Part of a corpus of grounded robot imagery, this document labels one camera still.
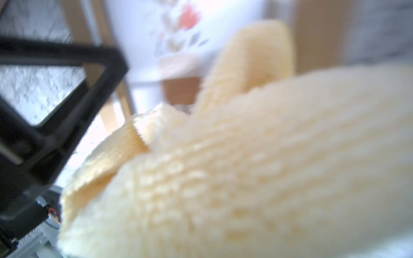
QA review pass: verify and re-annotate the wooden picture frame deer print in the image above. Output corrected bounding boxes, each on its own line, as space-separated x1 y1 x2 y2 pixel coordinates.
57 0 356 136

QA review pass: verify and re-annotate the yellow microfibre cloth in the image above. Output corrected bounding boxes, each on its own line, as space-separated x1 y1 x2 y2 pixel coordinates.
58 20 413 258

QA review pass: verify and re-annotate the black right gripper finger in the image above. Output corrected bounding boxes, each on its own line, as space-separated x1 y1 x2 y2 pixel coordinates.
1 37 128 220

